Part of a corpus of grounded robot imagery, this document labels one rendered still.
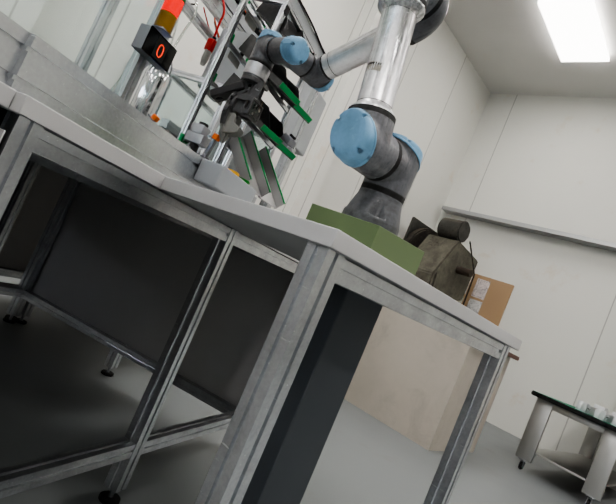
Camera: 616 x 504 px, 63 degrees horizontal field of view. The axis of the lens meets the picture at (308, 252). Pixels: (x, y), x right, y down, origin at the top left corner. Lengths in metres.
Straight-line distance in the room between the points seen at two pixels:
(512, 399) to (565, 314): 1.37
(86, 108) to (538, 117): 8.37
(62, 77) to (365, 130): 0.59
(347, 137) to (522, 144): 7.81
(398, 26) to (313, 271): 0.71
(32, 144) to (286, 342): 0.50
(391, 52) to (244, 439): 0.88
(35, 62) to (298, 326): 0.60
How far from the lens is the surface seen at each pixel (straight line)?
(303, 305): 0.74
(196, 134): 1.59
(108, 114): 1.08
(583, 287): 7.79
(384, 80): 1.21
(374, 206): 1.21
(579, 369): 7.59
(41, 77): 0.98
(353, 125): 1.14
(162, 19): 1.58
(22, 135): 0.89
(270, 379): 0.76
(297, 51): 1.51
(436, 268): 7.02
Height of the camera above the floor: 0.77
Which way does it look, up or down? 3 degrees up
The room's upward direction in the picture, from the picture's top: 23 degrees clockwise
